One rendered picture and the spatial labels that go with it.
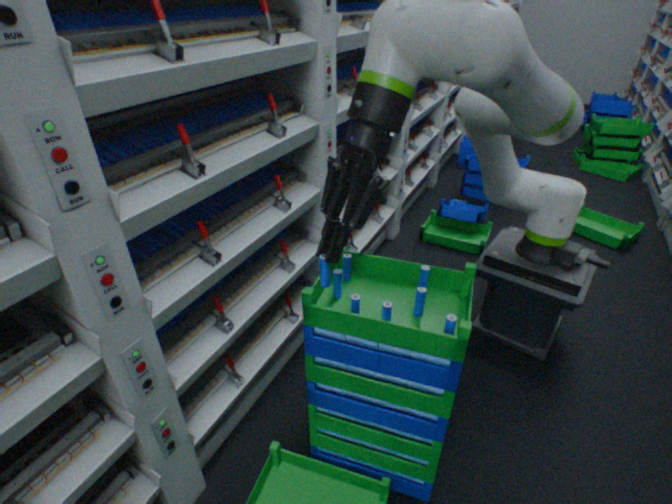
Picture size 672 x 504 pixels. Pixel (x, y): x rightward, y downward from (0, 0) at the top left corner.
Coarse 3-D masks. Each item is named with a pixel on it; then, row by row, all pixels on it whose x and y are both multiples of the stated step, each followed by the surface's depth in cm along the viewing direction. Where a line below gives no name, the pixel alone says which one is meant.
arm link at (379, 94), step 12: (360, 84) 62; (372, 84) 61; (360, 96) 62; (372, 96) 61; (384, 96) 60; (396, 96) 61; (360, 108) 62; (372, 108) 61; (384, 108) 61; (396, 108) 61; (408, 108) 64; (360, 120) 64; (372, 120) 61; (384, 120) 62; (396, 120) 62; (384, 132) 64; (396, 132) 64
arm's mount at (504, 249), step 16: (512, 240) 138; (496, 256) 127; (512, 256) 128; (592, 256) 130; (512, 272) 125; (528, 272) 122; (544, 272) 120; (560, 272) 121; (576, 272) 121; (560, 288) 118; (576, 288) 115
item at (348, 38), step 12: (372, 0) 149; (384, 0) 147; (336, 12) 98; (336, 24) 100; (348, 24) 115; (336, 36) 101; (348, 36) 107; (360, 36) 114; (336, 48) 105; (348, 48) 111
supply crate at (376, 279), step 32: (352, 256) 90; (320, 288) 84; (352, 288) 87; (384, 288) 87; (416, 288) 87; (448, 288) 86; (320, 320) 76; (352, 320) 73; (384, 320) 71; (416, 320) 78; (448, 352) 70
